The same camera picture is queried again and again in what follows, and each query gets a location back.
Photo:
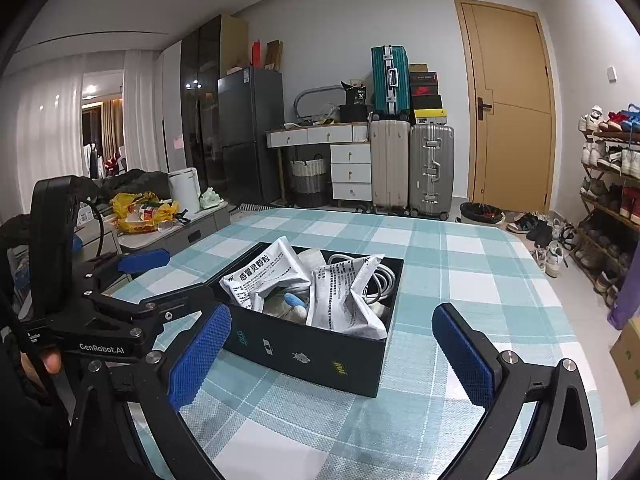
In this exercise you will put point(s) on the silver suitcase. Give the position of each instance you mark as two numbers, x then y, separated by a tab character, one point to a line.
431	170

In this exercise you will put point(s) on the teal suitcase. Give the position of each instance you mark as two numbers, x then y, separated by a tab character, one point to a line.
391	82

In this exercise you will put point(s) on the dark glossy tall cabinet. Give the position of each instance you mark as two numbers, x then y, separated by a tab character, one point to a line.
200	110

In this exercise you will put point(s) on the grey medicine packet small print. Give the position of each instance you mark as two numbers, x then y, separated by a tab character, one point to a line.
345	300

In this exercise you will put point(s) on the cardboard box green print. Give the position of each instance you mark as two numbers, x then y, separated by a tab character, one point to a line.
627	360

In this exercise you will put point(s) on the stack of shoe boxes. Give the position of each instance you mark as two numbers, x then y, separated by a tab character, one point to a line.
426	95

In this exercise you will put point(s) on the white desk with drawers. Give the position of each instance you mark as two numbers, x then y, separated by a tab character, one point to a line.
350	170

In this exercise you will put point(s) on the pale green bag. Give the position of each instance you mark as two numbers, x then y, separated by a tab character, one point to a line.
210	199

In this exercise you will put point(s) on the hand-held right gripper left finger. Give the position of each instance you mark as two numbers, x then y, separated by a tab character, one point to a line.
200	355

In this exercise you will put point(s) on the grey medicine packet large print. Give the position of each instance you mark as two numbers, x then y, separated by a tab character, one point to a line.
265	275

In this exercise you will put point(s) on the curved metal tube frame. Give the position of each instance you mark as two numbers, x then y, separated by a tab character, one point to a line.
300	97

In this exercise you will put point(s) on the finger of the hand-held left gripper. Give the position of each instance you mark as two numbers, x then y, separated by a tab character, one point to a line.
170	305
145	261

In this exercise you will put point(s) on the black round basket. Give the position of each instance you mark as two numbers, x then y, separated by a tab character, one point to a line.
481	212

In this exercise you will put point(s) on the grey and white woven basket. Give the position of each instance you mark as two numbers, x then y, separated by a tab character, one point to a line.
309	182

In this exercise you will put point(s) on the black cardboard box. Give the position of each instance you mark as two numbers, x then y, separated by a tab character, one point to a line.
300	355

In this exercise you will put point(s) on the white light switch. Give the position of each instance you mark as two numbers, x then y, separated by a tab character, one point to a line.
611	73

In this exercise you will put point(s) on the person's left forearm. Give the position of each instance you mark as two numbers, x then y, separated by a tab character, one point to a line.
30	425

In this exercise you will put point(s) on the beige suitcase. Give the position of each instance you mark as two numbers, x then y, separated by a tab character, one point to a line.
390	165

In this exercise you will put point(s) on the tan cardboard box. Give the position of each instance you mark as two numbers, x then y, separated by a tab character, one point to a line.
234	42

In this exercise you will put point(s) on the black bag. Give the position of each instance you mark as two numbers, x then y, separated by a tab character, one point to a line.
356	100

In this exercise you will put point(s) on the red paper bag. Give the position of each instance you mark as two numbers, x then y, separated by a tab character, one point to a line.
255	54

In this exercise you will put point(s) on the white sheer curtain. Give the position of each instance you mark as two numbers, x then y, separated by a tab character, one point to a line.
50	125

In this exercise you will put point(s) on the yellow wooden door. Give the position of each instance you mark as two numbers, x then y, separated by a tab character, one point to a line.
515	85

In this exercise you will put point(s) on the pile of loose shoes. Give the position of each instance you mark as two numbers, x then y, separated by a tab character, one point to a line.
545	240

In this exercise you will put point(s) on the white kettle appliance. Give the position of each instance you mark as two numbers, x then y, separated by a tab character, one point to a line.
183	190

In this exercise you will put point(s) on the person's left hand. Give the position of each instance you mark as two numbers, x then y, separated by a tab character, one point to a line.
52	361

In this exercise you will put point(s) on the teal checked tablecloth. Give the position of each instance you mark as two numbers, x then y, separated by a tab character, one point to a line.
450	270

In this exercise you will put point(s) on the yellow plastic bag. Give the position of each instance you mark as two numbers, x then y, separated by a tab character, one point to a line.
127	215

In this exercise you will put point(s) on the purple bag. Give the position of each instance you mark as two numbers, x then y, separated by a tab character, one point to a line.
625	305

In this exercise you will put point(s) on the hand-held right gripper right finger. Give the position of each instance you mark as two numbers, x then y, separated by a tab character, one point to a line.
465	355

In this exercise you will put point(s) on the grey side table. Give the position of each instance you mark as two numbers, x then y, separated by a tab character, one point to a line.
200	222

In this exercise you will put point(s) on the brown flat carton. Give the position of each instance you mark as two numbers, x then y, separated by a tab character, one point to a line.
274	55

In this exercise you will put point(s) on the rows of sneakers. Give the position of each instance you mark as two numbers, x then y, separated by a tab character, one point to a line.
615	160

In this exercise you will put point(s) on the dark grey fridge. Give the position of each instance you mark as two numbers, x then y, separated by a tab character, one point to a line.
250	135

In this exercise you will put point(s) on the dark clothes pile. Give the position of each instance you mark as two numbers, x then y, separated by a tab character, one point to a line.
135	182

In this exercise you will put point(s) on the wooden shoe rack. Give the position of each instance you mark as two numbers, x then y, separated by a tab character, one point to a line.
600	220

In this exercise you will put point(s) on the white tall cabinet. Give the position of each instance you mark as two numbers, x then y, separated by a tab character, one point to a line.
170	110

